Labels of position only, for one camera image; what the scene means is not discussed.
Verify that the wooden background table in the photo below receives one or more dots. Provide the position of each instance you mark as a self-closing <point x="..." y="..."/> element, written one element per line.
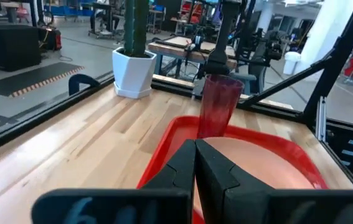
<point x="176" y="51"/>

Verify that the black striped-edge floor mat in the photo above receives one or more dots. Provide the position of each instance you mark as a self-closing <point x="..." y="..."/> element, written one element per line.
<point x="23" y="79"/>

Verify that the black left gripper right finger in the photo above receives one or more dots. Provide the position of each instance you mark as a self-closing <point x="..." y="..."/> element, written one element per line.
<point x="216" y="193"/>

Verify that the red plastic tray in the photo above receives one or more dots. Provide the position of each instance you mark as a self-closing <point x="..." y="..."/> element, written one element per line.
<point x="179" y="130"/>

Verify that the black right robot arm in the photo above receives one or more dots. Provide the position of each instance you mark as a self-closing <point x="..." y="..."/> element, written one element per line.
<point x="223" y="37"/>

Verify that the pink faceted plastic cup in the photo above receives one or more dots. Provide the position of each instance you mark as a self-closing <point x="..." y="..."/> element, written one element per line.
<point x="219" y="102"/>

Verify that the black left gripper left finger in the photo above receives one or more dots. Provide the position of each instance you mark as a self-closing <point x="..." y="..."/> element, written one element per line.
<point x="180" y="171"/>

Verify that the white trash bin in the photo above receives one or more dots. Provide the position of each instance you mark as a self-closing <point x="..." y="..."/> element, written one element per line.
<point x="291" y="63"/>

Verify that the black aluminium table frame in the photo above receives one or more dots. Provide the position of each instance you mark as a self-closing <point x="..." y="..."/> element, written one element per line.
<point x="340" y="56"/>

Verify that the black table clamp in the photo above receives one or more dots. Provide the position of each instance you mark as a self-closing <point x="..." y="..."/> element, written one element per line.
<point x="79" y="77"/>

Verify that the black box cabinet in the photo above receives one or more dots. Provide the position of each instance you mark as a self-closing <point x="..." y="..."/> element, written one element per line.
<point x="12" y="46"/>

